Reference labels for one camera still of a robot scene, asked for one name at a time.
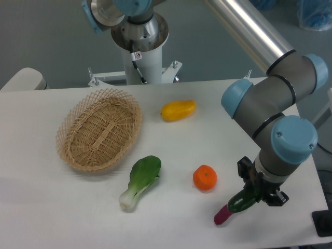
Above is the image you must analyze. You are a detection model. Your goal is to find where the black device at table edge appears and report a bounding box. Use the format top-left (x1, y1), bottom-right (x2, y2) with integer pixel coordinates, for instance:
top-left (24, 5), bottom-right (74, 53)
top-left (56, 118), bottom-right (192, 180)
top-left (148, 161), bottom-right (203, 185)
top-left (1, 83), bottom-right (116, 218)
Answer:
top-left (311, 210), bottom-right (331, 237)

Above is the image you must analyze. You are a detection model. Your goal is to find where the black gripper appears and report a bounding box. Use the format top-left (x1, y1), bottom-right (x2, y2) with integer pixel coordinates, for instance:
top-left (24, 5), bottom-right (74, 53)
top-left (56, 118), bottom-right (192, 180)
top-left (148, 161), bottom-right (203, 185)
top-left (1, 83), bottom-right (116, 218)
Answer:
top-left (237, 156), bottom-right (289, 206)

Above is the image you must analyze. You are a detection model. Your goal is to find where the black cable on pedestal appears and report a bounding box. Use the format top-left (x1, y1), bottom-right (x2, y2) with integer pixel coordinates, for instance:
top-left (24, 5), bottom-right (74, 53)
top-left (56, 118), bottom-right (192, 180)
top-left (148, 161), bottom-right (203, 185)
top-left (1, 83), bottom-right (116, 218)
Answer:
top-left (129, 39), bottom-right (148, 85)

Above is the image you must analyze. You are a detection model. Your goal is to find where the white chair armrest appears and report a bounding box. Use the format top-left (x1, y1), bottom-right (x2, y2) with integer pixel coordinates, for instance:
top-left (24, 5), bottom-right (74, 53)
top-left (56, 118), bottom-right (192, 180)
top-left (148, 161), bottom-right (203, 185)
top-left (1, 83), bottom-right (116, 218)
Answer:
top-left (1, 67), bottom-right (49, 92)

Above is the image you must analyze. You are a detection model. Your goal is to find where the yellow toy mango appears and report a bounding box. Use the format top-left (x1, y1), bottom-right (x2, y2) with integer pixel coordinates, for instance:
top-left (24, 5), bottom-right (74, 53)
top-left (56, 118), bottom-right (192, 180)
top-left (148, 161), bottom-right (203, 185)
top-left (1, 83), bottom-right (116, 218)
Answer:
top-left (160, 100), bottom-right (196, 121)

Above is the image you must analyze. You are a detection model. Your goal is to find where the orange toy tangerine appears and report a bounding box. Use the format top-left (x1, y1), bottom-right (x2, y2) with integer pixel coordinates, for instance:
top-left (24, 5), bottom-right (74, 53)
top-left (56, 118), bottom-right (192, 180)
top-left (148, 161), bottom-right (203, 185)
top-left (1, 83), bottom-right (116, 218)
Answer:
top-left (192, 164), bottom-right (218, 191)

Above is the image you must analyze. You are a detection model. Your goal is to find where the woven wicker basket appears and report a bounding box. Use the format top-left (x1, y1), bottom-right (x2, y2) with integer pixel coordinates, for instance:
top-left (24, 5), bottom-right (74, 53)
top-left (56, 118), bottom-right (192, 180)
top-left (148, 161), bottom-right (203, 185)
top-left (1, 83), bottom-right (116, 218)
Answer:
top-left (56, 89), bottom-right (142, 172)

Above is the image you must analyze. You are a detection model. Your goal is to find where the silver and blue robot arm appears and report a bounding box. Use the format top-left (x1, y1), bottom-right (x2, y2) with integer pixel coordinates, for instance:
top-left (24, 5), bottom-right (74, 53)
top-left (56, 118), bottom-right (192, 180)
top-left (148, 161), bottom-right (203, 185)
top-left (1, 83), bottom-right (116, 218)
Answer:
top-left (82, 1), bottom-right (328, 213)

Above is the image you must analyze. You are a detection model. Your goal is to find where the magenta toy vegetable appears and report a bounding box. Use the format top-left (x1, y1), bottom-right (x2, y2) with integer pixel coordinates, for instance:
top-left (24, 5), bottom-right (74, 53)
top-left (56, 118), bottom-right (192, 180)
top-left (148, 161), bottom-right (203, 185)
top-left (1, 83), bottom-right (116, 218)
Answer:
top-left (213, 205), bottom-right (233, 225)

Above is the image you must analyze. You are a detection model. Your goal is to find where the blue plastic bag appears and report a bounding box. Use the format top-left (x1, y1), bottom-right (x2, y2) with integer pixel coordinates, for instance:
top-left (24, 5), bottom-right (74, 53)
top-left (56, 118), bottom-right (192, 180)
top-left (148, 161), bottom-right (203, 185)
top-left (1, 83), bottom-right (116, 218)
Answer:
top-left (297, 0), bottom-right (331, 31)

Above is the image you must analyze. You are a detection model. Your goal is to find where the green bok choy toy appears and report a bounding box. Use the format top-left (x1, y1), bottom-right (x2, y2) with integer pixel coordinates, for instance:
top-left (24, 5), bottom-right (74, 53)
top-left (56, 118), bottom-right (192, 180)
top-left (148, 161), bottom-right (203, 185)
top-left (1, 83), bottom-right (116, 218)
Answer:
top-left (119, 155), bottom-right (161, 212)

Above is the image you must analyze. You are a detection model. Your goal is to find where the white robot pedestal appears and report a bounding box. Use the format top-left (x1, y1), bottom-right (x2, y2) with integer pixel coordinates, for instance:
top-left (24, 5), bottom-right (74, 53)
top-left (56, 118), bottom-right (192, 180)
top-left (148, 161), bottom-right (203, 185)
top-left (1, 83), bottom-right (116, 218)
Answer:
top-left (87, 15), bottom-right (183, 88)

